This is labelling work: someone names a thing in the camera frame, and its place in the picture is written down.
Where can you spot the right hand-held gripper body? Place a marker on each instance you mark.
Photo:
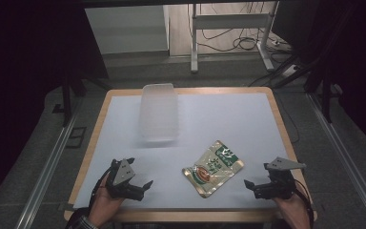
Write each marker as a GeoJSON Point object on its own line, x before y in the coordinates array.
{"type": "Point", "coordinates": [278, 187]}

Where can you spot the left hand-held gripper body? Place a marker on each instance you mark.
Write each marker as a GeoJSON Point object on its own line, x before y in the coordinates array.
{"type": "Point", "coordinates": [120, 187]}

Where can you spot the green and beige food pouch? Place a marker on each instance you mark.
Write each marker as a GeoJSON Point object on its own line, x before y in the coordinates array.
{"type": "Point", "coordinates": [213, 170]}

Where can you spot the clear plastic container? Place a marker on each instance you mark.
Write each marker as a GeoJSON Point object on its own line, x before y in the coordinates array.
{"type": "Point", "coordinates": [158, 111]}

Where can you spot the person's left hand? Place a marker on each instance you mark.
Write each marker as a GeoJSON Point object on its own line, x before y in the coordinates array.
{"type": "Point", "coordinates": [104, 206]}

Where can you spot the person's right hand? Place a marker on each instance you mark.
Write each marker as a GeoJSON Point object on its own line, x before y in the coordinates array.
{"type": "Point", "coordinates": [293, 211]}

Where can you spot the white table mat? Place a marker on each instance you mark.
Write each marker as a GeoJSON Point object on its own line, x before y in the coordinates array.
{"type": "Point", "coordinates": [222, 124]}

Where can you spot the black metal stand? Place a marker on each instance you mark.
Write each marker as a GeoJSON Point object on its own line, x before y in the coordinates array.
{"type": "Point", "coordinates": [327, 98]}
{"type": "Point", "coordinates": [66, 101]}

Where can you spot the white power strip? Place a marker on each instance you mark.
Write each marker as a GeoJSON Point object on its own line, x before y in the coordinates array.
{"type": "Point", "coordinates": [290, 70]}

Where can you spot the dark curtain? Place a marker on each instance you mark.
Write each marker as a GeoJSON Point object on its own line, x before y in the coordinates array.
{"type": "Point", "coordinates": [22, 63]}
{"type": "Point", "coordinates": [355, 47]}

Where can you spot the black floor frame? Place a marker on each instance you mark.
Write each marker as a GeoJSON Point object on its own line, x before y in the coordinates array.
{"type": "Point", "coordinates": [76, 137]}

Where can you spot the aluminium floor rail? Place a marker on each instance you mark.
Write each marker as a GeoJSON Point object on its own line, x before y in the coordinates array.
{"type": "Point", "coordinates": [346, 152]}
{"type": "Point", "coordinates": [46, 175]}

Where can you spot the white metal desk frame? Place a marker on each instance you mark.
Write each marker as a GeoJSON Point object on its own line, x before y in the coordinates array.
{"type": "Point", "coordinates": [232, 21]}

